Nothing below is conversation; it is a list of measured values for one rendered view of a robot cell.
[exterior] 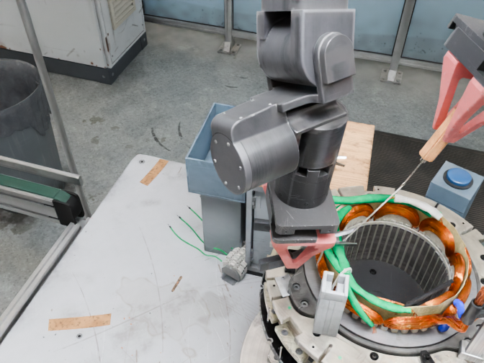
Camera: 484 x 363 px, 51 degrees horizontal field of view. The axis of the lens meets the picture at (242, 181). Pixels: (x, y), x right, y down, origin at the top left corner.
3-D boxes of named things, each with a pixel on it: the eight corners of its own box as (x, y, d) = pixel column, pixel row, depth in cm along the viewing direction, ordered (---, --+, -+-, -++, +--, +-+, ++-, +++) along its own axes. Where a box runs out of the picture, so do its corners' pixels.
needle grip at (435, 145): (424, 162, 51) (462, 116, 47) (415, 150, 52) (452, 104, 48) (436, 163, 52) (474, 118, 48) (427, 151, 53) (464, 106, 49)
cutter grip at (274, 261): (260, 272, 58) (260, 264, 57) (257, 266, 59) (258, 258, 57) (292, 263, 59) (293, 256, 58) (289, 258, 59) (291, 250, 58)
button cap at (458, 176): (465, 190, 86) (467, 186, 85) (442, 179, 87) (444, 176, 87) (473, 177, 88) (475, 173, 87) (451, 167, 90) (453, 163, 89)
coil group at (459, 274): (444, 302, 62) (454, 282, 59) (440, 262, 67) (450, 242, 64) (459, 305, 62) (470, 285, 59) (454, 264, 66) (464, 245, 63)
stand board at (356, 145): (243, 184, 85) (244, 173, 84) (269, 117, 99) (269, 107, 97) (363, 207, 82) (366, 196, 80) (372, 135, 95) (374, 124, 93)
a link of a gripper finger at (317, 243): (265, 284, 57) (274, 231, 50) (258, 235, 62) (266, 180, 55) (324, 282, 57) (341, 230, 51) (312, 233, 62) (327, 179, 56)
